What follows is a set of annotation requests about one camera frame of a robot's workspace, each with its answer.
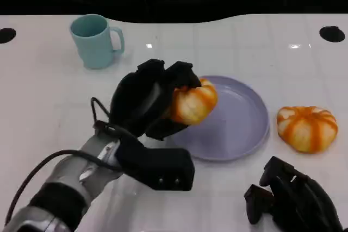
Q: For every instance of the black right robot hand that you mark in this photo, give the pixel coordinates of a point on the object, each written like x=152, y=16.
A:
x=299, y=202

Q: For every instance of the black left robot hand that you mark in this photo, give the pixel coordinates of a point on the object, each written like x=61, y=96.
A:
x=141, y=99

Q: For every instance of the orange white toy bread roll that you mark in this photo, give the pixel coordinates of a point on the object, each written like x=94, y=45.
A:
x=194, y=104
x=307, y=128

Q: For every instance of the pale green mug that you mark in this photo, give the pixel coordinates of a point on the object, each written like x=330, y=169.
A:
x=93, y=43

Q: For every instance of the lilac plate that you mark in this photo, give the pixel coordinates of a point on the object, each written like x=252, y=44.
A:
x=239, y=123

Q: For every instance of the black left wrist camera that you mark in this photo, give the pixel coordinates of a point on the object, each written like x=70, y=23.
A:
x=163, y=166

